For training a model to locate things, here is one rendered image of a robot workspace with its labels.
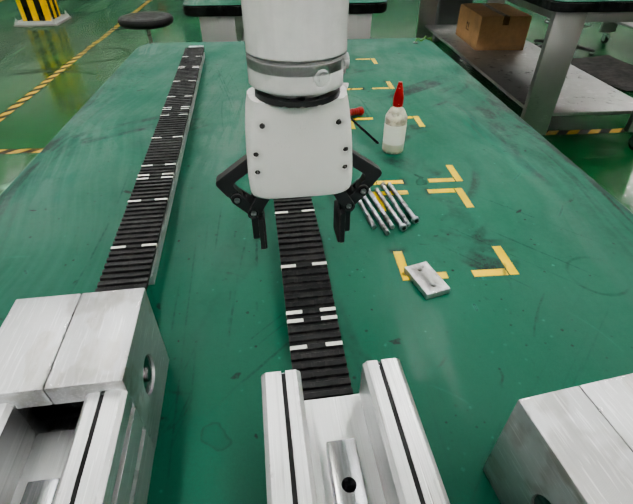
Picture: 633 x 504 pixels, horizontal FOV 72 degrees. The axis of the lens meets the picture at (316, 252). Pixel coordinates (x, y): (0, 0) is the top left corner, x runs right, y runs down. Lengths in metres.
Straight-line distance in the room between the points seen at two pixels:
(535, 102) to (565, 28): 0.36
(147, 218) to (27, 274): 0.15
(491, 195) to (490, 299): 0.23
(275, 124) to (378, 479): 0.28
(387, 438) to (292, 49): 0.28
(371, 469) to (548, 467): 0.11
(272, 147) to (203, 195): 0.29
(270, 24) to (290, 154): 0.11
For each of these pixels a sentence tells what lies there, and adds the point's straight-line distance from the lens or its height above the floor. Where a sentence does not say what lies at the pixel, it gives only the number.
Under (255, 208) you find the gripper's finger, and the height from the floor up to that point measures 0.88.
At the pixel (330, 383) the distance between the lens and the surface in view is 0.40.
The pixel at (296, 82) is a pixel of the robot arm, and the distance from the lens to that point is 0.36.
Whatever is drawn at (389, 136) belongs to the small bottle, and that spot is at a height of 0.81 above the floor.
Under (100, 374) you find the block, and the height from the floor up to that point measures 0.87.
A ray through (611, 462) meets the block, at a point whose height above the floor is 0.87.
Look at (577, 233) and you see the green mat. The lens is 0.67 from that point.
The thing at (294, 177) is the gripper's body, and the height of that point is 0.92.
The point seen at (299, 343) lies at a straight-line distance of 0.42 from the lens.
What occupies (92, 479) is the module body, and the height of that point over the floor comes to 0.86.
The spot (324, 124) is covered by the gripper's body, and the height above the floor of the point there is 0.97.
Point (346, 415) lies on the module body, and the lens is 0.34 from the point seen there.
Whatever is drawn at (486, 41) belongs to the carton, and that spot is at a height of 0.29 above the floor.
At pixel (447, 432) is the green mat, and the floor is 0.78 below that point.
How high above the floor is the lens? 1.12
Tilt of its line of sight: 39 degrees down
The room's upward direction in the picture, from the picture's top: straight up
